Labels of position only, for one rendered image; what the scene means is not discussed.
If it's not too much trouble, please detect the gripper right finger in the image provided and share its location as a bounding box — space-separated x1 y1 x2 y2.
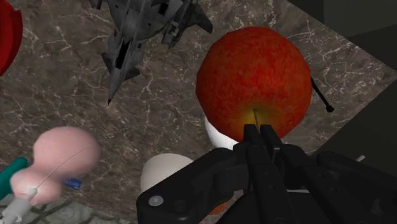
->
260 124 397 224

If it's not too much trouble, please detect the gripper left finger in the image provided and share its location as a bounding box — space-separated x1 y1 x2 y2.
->
136 123 292 224

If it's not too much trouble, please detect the small orange object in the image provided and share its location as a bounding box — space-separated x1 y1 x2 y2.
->
209 201 230 216

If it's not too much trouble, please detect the white egg-shaped object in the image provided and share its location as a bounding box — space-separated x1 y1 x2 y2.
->
140 153 195 193

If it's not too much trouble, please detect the white rounded object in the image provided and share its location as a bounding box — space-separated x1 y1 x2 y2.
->
204 114 240 150

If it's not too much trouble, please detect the thin black pin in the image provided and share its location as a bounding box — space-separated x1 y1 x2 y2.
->
310 76 335 113

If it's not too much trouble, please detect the red apple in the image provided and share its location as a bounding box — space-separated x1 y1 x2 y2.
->
195 26 313 143

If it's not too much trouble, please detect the small blue object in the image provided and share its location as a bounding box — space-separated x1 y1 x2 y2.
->
64 178 83 191

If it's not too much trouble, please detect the pink gourd-shaped object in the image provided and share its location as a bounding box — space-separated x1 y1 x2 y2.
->
10 125 101 206

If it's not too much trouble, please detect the grey toy jet aircraft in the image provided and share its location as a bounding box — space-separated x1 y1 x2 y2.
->
89 0 214 106

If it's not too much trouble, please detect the white syringe-like tool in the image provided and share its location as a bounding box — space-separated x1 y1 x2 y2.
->
0 144 94 224

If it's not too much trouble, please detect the red rounded object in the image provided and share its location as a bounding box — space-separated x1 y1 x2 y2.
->
0 0 24 77

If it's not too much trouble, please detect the teal handle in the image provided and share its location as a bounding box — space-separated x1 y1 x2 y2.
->
0 156 31 200

